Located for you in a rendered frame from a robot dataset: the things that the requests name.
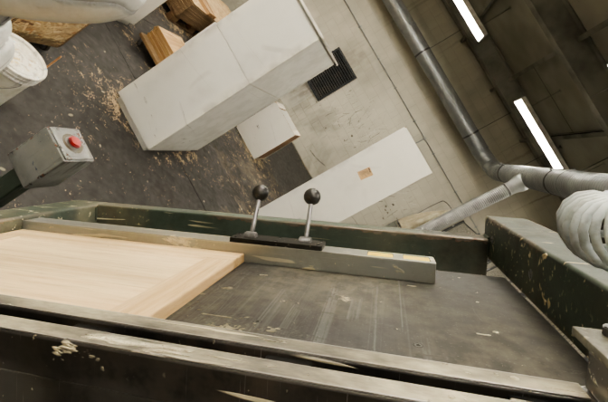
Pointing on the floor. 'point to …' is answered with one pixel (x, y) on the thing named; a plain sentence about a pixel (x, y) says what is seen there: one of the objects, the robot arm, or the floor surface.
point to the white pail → (22, 70)
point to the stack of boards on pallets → (186, 9)
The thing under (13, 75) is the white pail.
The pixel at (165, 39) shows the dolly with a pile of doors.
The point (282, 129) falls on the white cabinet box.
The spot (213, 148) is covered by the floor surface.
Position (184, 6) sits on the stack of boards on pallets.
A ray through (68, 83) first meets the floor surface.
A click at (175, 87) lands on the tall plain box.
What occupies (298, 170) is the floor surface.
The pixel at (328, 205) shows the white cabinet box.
